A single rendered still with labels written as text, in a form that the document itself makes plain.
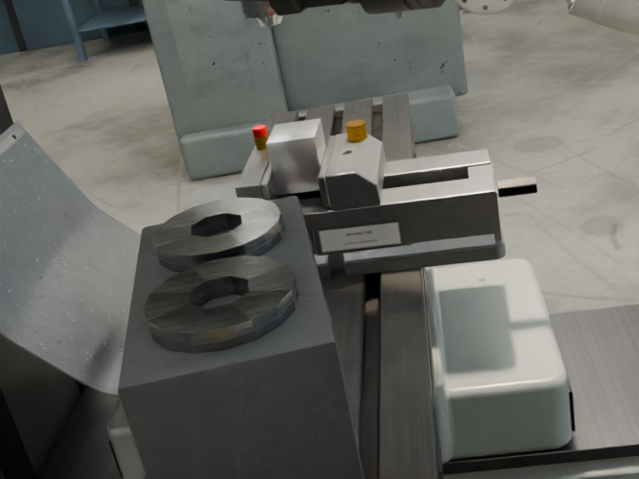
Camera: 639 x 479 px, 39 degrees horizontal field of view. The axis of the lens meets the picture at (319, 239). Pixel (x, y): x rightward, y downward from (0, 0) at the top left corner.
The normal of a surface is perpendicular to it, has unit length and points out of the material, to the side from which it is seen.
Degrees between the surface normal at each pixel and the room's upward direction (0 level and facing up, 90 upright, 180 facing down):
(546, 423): 90
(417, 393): 0
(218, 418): 90
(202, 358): 0
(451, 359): 0
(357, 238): 90
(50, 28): 90
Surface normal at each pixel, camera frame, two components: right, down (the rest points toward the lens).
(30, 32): -0.07, 0.44
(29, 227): 0.79, -0.52
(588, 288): -0.18, -0.89
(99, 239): 0.57, -0.72
